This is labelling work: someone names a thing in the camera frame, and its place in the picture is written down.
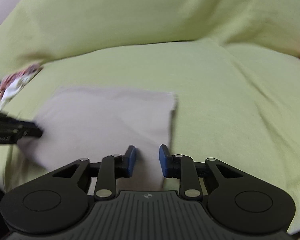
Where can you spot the beige garment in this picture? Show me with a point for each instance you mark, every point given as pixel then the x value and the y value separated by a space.
pixel 90 122

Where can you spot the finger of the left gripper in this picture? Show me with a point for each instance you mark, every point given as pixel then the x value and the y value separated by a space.
pixel 26 124
pixel 34 133

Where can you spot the pink floral garment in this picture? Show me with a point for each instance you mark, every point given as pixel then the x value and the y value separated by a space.
pixel 7 80

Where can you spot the white garment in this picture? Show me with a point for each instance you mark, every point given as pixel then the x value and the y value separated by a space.
pixel 13 89

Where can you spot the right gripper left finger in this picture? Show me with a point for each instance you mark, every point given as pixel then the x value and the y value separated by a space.
pixel 63 197

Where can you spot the green covered sofa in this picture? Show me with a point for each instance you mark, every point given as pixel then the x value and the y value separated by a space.
pixel 234 65

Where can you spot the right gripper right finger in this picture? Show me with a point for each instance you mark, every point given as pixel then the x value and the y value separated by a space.
pixel 234 199

